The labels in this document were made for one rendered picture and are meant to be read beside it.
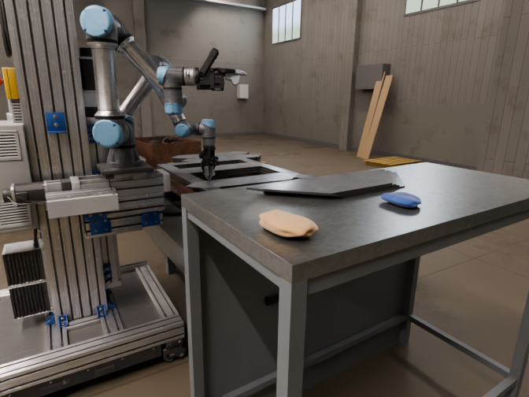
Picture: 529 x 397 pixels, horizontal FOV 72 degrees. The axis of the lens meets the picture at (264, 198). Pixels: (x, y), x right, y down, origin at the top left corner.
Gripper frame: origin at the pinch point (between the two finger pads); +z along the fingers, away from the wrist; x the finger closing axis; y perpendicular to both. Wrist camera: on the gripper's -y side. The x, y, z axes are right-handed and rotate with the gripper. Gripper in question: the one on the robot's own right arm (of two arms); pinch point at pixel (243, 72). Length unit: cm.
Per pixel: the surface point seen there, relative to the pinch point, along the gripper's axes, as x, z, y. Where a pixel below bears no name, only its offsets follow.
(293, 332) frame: 90, 7, 69
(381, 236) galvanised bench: 79, 29, 52
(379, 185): 39, 45, 44
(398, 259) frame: 76, 35, 58
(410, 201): 60, 46, 47
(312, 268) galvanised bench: 90, 11, 55
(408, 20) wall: -654, 383, -253
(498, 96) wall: -359, 386, -47
